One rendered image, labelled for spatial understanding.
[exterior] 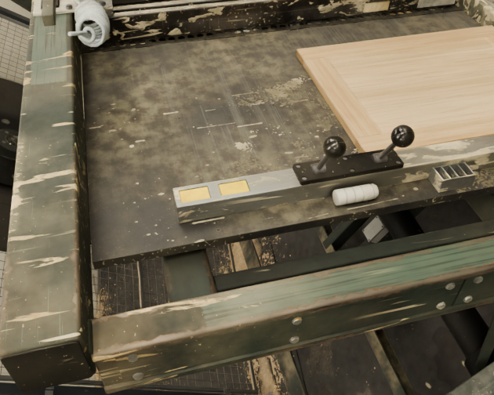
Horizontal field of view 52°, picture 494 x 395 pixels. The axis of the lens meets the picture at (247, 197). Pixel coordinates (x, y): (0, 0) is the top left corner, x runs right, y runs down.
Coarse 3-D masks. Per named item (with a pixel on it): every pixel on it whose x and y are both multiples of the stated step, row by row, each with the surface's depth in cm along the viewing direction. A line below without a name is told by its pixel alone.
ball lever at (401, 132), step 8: (400, 128) 83; (408, 128) 83; (392, 136) 84; (400, 136) 82; (408, 136) 82; (392, 144) 87; (400, 144) 83; (408, 144) 83; (384, 152) 90; (376, 160) 93; (384, 160) 93
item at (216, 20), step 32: (64, 0) 129; (96, 0) 129; (192, 0) 138; (224, 0) 139; (256, 0) 138; (288, 0) 139; (320, 0) 142; (352, 0) 144; (384, 0) 147; (416, 0) 150; (448, 0) 152; (128, 32) 134; (160, 32) 136; (192, 32) 139
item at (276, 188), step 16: (448, 144) 99; (464, 144) 99; (480, 144) 99; (416, 160) 95; (432, 160) 95; (448, 160) 95; (464, 160) 97; (480, 160) 98; (256, 176) 92; (272, 176) 92; (288, 176) 92; (352, 176) 92; (368, 176) 93; (384, 176) 94; (400, 176) 95; (416, 176) 96; (176, 192) 89; (256, 192) 89; (272, 192) 89; (288, 192) 90; (304, 192) 91; (320, 192) 92; (176, 208) 87; (192, 208) 87; (208, 208) 88; (224, 208) 89; (240, 208) 90; (256, 208) 91
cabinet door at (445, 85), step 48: (336, 48) 130; (384, 48) 130; (432, 48) 131; (480, 48) 131; (336, 96) 114; (384, 96) 115; (432, 96) 115; (480, 96) 115; (384, 144) 102; (432, 144) 102
